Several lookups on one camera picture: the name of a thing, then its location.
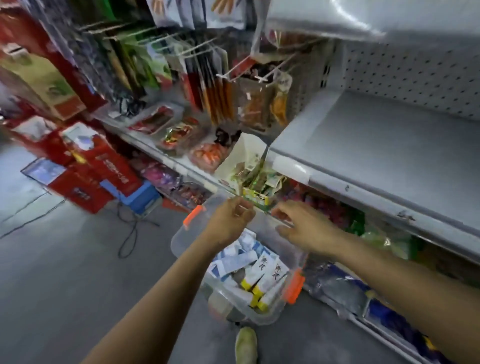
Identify person's left hand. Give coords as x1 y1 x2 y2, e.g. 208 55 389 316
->
204 196 257 250

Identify person's right hand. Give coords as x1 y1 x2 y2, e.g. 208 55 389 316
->
271 200 352 260

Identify clear bin with orange latches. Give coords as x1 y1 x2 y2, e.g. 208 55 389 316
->
170 194 307 327

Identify person's right forearm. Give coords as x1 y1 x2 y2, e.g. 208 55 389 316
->
333 234 480 364

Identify person's left forearm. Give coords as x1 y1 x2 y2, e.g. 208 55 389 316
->
80 229 226 364

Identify pile of green sachets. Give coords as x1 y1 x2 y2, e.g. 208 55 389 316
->
233 159 287 199

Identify pile of red packets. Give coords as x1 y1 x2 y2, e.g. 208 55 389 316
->
283 179 351 230

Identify pile of white blue packets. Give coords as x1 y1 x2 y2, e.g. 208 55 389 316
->
207 229 280 282

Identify white tube with yellow cap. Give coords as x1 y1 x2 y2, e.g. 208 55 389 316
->
252 259 290 297
256 277 286 313
240 252 277 292

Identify white cardboard display box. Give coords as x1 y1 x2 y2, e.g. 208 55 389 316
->
214 133 287 211

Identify clear tray of orange snacks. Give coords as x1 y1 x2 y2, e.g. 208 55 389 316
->
188 140 234 174

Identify pile of green packets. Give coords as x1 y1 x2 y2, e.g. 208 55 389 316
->
345 209 426 261

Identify pile of pink packets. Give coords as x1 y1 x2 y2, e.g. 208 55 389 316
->
130 157 182 190

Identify clear tray of red snacks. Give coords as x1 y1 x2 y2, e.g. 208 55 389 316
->
128 103 184 136
157 117 211 156

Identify hanging orange snack packets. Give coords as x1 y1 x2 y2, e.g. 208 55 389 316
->
234 56 294 132

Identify grey metal shelf unit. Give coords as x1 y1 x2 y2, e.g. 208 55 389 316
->
95 0 480 364

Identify person's light green shoe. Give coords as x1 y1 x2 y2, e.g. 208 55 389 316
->
235 326 259 364

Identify large red gift box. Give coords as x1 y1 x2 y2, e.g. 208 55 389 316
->
59 122 144 198

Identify flat red gift box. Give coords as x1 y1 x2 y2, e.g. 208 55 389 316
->
48 164 114 215

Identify row of hanging snack packets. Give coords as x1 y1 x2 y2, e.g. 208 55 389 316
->
22 0 248 124

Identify light blue flat box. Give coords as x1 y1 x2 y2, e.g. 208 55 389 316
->
20 157 67 187

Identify red box with white window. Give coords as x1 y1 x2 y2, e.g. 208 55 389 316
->
9 115 76 166

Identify red and green gift box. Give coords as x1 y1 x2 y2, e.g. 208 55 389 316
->
0 0 107 121

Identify black cable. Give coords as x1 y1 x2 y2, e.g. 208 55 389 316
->
112 200 161 259

